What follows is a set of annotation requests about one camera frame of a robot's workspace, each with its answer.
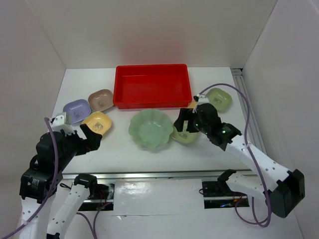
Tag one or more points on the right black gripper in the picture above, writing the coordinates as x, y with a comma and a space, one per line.
184, 115

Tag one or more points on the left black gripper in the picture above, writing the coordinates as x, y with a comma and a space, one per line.
93, 139

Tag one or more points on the green square plate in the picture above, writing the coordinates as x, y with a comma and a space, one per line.
184, 137
220, 99

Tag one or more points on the large green scalloped bowl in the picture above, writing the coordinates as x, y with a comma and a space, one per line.
150, 128

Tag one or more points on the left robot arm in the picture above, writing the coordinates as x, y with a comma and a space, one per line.
39, 183

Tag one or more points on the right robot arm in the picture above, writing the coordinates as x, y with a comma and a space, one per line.
279, 186

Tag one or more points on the red plastic bin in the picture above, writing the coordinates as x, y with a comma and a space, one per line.
152, 86

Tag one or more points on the yellow square plate right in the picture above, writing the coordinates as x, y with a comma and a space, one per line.
192, 105

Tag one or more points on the yellow square plate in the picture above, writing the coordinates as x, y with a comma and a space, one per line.
192, 105
99, 123

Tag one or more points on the yellow square plate left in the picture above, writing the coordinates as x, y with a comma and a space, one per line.
99, 123

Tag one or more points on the purple square plate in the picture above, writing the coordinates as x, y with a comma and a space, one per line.
77, 110

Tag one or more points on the brown square plate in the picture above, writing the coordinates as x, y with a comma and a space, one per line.
101, 100

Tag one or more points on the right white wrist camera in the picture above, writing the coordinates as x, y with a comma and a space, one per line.
200, 99

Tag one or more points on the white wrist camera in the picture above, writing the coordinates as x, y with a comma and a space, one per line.
62, 122
200, 99

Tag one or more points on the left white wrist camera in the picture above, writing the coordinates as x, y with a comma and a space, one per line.
62, 122

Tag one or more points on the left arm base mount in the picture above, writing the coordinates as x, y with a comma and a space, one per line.
90, 196

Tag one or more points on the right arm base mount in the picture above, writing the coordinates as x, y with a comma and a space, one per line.
214, 197

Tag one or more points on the aluminium rail front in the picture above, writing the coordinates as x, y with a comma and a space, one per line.
158, 175

